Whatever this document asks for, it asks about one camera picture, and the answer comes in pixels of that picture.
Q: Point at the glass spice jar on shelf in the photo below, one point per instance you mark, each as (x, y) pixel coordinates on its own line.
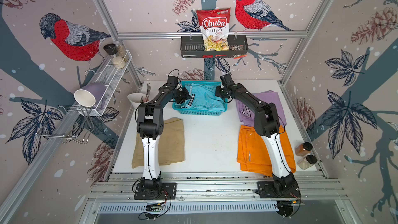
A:
(122, 51)

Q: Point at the black lid spice jar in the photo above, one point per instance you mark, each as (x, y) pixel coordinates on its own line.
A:
(111, 50)

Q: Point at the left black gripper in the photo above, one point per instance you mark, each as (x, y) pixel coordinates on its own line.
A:
(185, 97)

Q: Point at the orange pants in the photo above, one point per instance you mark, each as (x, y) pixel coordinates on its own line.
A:
(253, 155)

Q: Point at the wire cup holder rack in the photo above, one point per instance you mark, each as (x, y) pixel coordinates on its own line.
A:
(67, 124)

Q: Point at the beige pants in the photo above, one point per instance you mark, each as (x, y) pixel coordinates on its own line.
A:
(171, 145)

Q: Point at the white wire wall shelf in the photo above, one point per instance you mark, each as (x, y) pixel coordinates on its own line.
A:
(110, 76)

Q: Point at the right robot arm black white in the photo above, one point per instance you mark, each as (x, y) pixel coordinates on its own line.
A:
(266, 124)

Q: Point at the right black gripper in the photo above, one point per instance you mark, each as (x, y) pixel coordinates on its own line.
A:
(216, 88)

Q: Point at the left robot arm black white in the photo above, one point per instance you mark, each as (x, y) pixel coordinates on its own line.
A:
(150, 126)

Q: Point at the purple white cup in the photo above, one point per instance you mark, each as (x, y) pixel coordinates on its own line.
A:
(90, 94)

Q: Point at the brown spice jar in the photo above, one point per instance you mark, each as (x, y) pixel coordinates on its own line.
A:
(303, 149)

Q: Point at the metal utensils in cup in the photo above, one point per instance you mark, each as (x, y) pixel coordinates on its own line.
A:
(146, 92)

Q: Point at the white utensil holder cup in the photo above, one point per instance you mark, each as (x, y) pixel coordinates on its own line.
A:
(137, 98)

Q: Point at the beige spice jar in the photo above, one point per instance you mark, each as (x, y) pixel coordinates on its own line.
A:
(307, 162)

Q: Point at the black wall basket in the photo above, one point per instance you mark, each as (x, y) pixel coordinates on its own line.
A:
(197, 47)

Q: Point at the purple pants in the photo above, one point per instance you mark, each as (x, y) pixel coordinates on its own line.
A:
(247, 116)

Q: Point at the teal pants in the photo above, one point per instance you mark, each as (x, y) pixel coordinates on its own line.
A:
(204, 98)

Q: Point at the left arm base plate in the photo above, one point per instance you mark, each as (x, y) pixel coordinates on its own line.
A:
(166, 191)

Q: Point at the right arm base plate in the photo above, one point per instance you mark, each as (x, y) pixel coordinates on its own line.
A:
(264, 190)

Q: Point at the Chuba cassava chips bag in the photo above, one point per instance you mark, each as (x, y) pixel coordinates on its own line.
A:
(214, 26)

